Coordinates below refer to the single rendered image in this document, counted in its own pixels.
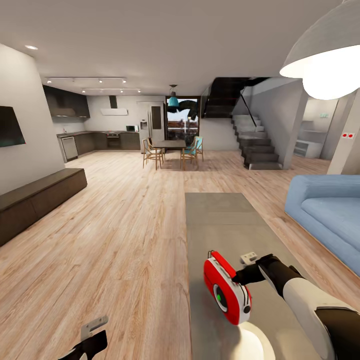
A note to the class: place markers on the coffee table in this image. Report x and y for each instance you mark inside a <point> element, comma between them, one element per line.
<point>227,223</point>

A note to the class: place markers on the radio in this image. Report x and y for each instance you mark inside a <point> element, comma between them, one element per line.
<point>234,300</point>

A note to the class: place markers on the wall mounted tv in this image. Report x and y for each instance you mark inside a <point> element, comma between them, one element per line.
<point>10,131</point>

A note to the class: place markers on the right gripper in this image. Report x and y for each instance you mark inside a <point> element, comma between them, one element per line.
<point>245,276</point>

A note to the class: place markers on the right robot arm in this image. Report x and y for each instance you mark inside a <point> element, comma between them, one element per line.
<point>332,326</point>

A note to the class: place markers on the range hood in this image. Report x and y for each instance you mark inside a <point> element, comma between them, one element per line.
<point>114,110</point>

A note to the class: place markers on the dishwasher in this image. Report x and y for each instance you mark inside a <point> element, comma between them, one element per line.
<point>69,146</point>

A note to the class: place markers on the oven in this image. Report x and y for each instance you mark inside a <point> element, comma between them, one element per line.
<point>113,140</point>

